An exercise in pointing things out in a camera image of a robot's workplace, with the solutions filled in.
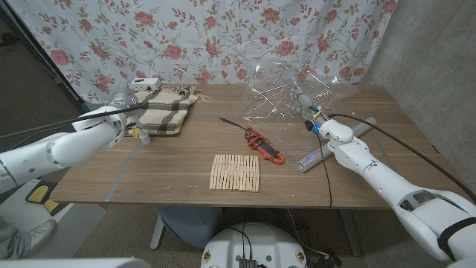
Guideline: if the floral rose backdrop cloth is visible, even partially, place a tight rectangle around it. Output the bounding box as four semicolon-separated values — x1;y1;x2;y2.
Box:
5;0;399;104

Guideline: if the blue-grey seat under table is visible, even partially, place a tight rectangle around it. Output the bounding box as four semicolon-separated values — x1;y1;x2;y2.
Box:
152;206;224;249

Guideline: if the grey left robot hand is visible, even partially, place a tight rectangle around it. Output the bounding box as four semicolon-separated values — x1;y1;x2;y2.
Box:
111;90;142;130

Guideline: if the beige plaid fringed cloth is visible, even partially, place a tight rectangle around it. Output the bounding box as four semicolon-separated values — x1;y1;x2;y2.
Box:
124;86;200;137

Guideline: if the white floor platform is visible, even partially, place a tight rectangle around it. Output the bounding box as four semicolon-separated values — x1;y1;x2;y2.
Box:
0;178;107;260

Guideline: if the dark partition panel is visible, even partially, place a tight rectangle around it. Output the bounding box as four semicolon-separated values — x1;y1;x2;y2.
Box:
0;5;94;157

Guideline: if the person's white shoe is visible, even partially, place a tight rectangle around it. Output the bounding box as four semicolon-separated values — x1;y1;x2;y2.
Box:
28;219;57;254

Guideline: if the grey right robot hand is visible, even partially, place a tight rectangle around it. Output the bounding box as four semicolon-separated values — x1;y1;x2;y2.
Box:
286;88;330;128

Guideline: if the white power strip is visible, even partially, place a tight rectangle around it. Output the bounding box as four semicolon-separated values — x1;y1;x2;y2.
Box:
129;77;163;92

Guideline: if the white seat leg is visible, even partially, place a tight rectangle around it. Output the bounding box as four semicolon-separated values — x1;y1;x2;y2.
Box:
149;215;167;250

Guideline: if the black test probe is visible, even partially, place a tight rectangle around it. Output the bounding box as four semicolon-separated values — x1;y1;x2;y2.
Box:
218;117;249;131

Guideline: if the grey table leg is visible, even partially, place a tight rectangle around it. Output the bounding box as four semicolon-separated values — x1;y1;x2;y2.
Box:
340;208;362;257

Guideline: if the black floor cable bundle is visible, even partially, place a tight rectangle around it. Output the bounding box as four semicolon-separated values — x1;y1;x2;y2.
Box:
286;208;343;268

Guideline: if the yellow and black floor object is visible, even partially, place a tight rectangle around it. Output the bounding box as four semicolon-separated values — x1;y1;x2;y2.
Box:
25;180;70;217

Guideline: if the red clamp meter with leads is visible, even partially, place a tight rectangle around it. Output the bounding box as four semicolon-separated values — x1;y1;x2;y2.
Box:
244;127;286;166

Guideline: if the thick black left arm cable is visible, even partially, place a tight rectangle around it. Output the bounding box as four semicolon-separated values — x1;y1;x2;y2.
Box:
0;103;146;141

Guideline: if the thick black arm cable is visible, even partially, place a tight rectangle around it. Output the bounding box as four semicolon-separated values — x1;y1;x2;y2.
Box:
329;113;476;204
0;103;146;141

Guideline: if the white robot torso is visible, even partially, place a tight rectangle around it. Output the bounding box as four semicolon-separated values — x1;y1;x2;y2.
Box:
200;222;309;268

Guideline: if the long clear plastic tube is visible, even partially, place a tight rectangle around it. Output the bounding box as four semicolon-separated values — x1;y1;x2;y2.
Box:
296;116;378;173

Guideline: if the wooden clothespin row mat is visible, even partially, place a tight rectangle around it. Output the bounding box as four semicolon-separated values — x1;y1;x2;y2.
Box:
208;153;261;193

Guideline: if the grey tape strip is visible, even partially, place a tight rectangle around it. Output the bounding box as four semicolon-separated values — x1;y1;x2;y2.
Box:
193;110;248;115
105;139;144;202

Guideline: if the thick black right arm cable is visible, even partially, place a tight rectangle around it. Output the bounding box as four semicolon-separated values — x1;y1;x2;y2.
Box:
329;113;476;204

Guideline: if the person's grey trouser leg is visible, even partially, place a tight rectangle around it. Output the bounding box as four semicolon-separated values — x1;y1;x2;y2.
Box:
0;215;33;261

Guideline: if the clear plastic bag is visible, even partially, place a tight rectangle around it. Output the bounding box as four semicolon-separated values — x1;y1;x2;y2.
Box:
239;61;360;153

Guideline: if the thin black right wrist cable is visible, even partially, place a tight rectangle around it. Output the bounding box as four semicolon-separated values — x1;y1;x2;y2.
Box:
315;133;333;209

